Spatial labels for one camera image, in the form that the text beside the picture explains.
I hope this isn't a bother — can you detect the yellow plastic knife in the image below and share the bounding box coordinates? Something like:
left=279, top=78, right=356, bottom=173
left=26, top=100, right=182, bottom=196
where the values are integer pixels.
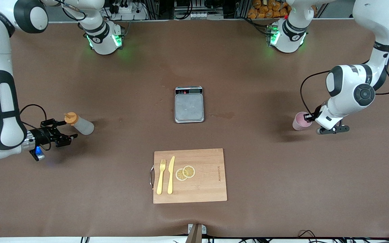
left=167, top=156, right=176, bottom=195

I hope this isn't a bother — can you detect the lemon slice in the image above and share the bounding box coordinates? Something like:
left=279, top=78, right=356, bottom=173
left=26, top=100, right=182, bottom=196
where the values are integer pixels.
left=182, top=165, right=196, bottom=179
left=175, top=168, right=189, bottom=182

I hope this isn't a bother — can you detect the metal table edge bracket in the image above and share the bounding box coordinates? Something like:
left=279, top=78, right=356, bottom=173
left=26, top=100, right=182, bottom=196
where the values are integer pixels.
left=186, top=223, right=207, bottom=243

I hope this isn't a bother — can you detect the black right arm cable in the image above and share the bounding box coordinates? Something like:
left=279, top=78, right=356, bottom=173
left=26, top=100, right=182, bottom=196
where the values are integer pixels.
left=18, top=104, right=52, bottom=151

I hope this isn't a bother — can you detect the white power strip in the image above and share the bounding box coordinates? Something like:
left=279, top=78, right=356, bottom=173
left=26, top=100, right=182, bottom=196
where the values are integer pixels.
left=112, top=0, right=148, bottom=21

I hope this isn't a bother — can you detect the wooden cutting board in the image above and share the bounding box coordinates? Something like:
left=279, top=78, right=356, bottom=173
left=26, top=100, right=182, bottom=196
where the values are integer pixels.
left=150, top=148, right=228, bottom=204

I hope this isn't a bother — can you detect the grey digital kitchen scale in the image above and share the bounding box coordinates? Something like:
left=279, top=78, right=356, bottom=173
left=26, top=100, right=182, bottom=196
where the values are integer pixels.
left=175, top=86, right=205, bottom=124

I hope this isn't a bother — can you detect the pink plastic cup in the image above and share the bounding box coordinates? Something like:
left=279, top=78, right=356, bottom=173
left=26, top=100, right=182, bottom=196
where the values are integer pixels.
left=292, top=112, right=313, bottom=131

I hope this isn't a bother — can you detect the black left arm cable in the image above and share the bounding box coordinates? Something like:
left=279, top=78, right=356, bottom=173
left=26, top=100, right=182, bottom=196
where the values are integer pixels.
left=300, top=30, right=389, bottom=117

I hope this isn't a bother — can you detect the translucent sauce bottle orange cap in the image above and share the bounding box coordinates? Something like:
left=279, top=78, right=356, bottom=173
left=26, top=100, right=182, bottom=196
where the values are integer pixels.
left=64, top=112, right=95, bottom=136

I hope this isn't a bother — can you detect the yellow plastic fork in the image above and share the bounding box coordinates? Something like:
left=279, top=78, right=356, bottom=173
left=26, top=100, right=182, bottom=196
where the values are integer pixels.
left=156, top=159, right=166, bottom=195

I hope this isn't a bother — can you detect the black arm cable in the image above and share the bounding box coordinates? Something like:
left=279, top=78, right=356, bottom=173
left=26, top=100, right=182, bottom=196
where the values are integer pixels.
left=18, top=104, right=52, bottom=151
left=300, top=30, right=389, bottom=117

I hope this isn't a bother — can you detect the orange snack bag pile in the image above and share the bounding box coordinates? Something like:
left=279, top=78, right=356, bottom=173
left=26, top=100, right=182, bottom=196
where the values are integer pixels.
left=248, top=0, right=291, bottom=19

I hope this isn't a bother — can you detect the white connector strip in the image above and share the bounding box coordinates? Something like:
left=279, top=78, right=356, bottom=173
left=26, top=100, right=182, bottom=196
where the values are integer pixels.
left=174, top=12, right=224, bottom=20

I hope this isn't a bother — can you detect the brown table cover sheet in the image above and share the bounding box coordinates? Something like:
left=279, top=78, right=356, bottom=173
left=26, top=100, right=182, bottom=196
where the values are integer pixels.
left=0, top=19, right=389, bottom=238

